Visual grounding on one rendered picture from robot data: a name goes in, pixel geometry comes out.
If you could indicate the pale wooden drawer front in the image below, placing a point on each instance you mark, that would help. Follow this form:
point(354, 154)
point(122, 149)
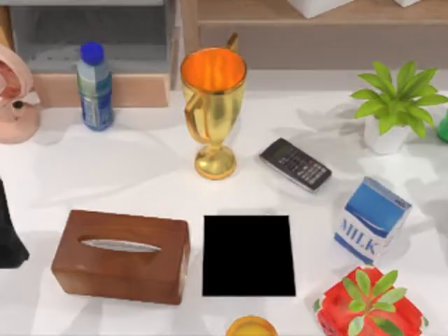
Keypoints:
point(101, 91)

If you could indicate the white box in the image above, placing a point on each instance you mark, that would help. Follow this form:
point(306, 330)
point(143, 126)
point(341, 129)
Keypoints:
point(315, 7)

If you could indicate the black calculator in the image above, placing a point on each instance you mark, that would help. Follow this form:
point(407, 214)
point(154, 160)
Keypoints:
point(295, 164)

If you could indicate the grey pierced drawer inside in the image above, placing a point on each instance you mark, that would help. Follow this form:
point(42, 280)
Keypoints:
point(94, 38)

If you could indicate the black square mat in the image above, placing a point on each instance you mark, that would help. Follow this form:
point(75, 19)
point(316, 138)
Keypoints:
point(248, 255)

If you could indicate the brown wooden tissue box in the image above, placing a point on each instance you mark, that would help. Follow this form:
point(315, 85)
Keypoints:
point(122, 259)

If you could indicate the plant in red pot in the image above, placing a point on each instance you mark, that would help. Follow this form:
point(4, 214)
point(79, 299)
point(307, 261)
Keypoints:
point(367, 304)

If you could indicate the gold trophy cup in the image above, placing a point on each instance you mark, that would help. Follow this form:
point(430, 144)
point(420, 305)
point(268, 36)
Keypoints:
point(213, 105)

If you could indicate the green bottle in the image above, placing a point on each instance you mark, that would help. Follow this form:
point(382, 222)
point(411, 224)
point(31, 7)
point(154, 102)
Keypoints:
point(444, 127)

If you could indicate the yellow cup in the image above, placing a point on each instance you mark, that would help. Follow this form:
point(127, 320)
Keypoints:
point(252, 327)

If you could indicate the wooden cupboard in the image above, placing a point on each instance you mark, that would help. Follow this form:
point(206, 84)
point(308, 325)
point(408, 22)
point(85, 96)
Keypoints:
point(315, 35)

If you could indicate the green plant in white pot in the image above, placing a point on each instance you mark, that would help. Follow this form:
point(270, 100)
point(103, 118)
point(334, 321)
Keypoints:
point(395, 101)

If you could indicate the blue and white milk carton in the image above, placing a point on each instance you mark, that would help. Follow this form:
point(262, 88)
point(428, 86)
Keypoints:
point(371, 220)

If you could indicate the blue capped water bottle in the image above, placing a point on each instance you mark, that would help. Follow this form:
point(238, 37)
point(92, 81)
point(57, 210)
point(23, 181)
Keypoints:
point(94, 94)

